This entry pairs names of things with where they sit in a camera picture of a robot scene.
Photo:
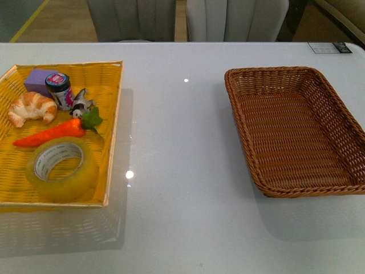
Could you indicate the right grey upholstered chair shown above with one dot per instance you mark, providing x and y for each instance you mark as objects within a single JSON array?
[{"x": 235, "y": 21}]

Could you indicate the brown wicker basket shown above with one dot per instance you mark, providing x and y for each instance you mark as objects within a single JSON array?
[{"x": 299, "y": 138}]

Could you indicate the toy croissant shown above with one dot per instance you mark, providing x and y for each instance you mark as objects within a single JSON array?
[{"x": 32, "y": 106}]

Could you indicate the yellow woven basket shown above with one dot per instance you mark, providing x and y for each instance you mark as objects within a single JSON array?
[{"x": 103, "y": 80}]

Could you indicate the orange toy carrot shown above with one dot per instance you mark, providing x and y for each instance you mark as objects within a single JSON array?
[{"x": 75, "y": 127}]

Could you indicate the label sticker on table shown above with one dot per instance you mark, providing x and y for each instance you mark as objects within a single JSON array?
[{"x": 330, "y": 48}]

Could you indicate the black white toy figure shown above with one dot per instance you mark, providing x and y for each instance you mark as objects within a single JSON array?
[{"x": 81, "y": 105}]

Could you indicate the small jam jar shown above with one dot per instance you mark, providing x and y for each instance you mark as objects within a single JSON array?
[{"x": 59, "y": 86}]

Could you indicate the grey upholstered chair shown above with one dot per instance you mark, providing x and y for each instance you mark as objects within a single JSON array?
[
  {"x": 235, "y": 21},
  {"x": 123, "y": 20}
]

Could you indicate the purple foam block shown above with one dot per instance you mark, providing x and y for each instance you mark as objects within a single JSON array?
[{"x": 36, "y": 81}]

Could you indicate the clear packing tape roll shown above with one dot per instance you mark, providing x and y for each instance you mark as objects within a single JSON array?
[{"x": 67, "y": 188}]

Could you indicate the left grey upholstered chair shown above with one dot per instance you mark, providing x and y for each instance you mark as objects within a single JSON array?
[{"x": 123, "y": 20}]

